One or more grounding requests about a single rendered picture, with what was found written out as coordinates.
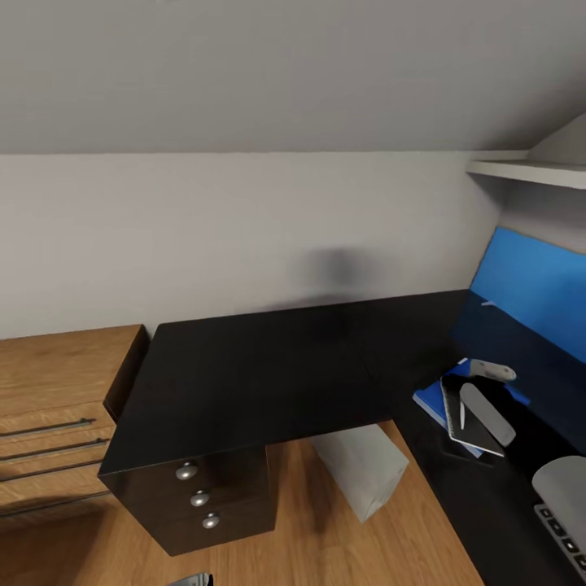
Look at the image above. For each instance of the keyboard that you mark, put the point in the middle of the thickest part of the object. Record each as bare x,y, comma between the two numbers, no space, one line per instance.
562,537

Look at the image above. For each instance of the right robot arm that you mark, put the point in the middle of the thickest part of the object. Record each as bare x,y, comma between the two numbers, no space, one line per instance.
555,468

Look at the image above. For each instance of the desk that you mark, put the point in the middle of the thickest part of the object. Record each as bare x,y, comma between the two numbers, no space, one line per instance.
221,385

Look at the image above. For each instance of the desktop computer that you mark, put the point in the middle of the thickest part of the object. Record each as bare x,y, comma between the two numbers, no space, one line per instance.
366,465

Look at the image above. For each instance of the folder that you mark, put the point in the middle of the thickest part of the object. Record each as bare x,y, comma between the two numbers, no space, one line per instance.
430,397

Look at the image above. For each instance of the notebook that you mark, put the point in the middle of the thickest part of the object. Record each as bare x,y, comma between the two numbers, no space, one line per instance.
473,433

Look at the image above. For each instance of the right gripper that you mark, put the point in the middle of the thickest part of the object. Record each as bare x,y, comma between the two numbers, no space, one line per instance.
453,382

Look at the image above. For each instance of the room divider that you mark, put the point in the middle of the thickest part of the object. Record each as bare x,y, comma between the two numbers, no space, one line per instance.
541,285

